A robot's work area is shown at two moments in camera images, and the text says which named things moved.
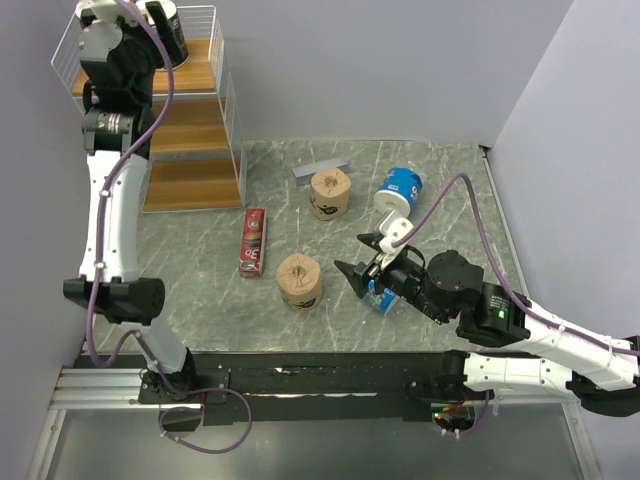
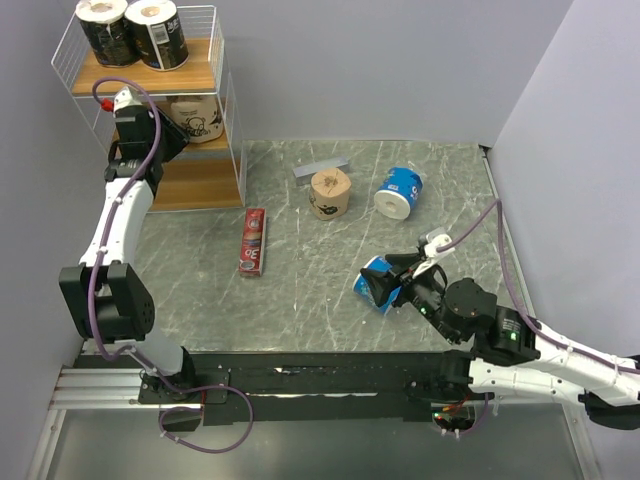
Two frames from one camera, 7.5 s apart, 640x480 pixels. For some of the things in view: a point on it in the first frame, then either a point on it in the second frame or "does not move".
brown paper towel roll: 329,193 does not move
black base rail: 315,387 does not move
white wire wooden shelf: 196,156 does not move
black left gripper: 142,31 to 177,136
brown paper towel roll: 300,281 to 199,116
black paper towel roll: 163,18 does not move
